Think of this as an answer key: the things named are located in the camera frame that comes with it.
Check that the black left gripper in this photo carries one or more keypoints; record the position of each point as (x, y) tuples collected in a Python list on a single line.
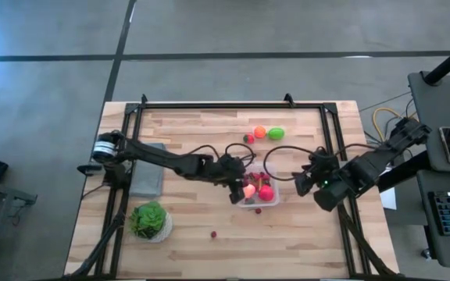
[(231, 168)]

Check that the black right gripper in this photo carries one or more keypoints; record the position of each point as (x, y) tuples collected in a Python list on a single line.
[(320, 166)]

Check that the pink toy peach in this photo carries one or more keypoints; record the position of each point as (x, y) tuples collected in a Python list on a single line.
[(249, 191)]

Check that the red toy cherry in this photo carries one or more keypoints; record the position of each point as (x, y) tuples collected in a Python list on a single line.
[(258, 211), (213, 234)]

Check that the red toy apple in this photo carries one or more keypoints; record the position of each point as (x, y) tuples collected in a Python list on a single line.
[(266, 193)]

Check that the green toy fruit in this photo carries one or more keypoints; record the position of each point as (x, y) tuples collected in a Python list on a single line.
[(276, 133)]

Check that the orange toy fruit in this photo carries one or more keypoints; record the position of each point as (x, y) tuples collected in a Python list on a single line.
[(260, 132)]

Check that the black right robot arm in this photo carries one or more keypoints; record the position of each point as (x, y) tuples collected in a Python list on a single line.
[(365, 171)]

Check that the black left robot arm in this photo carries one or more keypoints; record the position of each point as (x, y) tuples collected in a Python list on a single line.
[(158, 156)]

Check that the clear plastic tupperware container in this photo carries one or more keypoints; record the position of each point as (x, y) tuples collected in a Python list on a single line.
[(275, 201)]

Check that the white paper sheet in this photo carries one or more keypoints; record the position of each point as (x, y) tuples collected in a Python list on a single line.
[(388, 199)]

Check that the grey folded cloth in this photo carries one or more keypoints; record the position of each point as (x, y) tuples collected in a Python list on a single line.
[(147, 183)]

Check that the green lettuce in bowl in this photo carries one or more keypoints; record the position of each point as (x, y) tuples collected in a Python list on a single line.
[(148, 220)]

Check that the dark grey keyboard desk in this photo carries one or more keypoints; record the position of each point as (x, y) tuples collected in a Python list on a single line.
[(428, 250)]

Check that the grey desk with pole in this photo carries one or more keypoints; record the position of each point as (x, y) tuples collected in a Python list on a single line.
[(440, 97)]

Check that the black pole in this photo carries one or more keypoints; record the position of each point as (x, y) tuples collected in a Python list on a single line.
[(447, 64)]

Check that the grey metal bench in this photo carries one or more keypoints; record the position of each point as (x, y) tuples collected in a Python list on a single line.
[(6, 191)]

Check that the black metal table frame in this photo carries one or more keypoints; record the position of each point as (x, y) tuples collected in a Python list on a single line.
[(229, 105)]

